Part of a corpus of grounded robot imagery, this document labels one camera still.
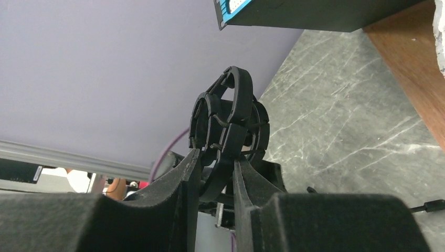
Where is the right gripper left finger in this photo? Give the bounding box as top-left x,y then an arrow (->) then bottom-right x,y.
1,149 -> 202,251

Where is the brown wooden board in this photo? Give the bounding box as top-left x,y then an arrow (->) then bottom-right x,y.
364,1 -> 444,148

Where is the black tripod shock mount stand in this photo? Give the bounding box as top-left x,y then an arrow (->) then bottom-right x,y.
188,66 -> 445,230

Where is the white silver bracket fixture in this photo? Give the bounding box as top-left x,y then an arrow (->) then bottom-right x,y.
432,0 -> 444,77

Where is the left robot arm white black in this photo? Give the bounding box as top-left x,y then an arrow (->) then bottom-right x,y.
153,151 -> 184,182

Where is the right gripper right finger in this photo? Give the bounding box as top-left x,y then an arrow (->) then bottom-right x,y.
233,160 -> 430,251

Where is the blue network switch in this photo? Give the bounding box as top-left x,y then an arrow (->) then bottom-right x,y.
213,0 -> 420,32

